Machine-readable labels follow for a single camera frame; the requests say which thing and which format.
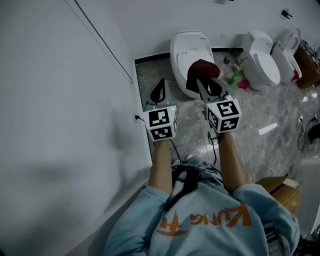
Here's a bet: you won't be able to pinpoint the person's left forearm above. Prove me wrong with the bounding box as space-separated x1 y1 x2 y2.
148 139 174 195

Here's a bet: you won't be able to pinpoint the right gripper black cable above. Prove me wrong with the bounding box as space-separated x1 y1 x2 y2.
207 131 221 169

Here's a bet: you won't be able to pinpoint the light blue jeans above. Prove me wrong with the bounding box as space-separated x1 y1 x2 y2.
171 159 224 192

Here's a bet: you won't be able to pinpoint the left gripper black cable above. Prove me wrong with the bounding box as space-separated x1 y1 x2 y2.
169 138 181 164

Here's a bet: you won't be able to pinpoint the red wiping cloth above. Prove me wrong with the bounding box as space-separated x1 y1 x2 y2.
186 59 221 93

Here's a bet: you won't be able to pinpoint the dark brown box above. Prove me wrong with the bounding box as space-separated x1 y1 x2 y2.
294 47 320 90

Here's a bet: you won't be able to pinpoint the white toilet with raised lid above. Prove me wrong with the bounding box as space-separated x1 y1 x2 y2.
270 28 303 85

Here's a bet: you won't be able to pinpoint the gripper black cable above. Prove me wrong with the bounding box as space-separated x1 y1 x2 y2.
207 131 221 169
169 138 181 164

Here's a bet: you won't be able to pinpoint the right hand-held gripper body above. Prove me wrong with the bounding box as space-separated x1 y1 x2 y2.
197 79 243 134

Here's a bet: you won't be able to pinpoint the green bottle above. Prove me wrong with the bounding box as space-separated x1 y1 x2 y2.
228 72 240 86

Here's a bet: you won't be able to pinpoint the white oval toilet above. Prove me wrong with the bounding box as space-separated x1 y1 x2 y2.
169 31 216 99

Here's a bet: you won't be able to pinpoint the white toilet with tank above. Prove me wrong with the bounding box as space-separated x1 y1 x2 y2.
237 30 281 91

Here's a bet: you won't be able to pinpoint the black wall fixture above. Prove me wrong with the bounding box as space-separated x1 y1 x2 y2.
280 8 294 20

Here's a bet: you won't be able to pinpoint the light blue sweatshirt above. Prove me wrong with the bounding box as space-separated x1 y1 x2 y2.
104 179 301 256

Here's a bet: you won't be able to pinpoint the cardboard box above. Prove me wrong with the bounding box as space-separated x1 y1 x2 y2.
254 175 301 215

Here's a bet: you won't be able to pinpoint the grey wall cable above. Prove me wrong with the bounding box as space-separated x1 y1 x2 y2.
73 0 134 85

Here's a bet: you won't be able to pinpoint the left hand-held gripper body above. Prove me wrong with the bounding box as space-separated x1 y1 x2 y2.
142 84 179 142

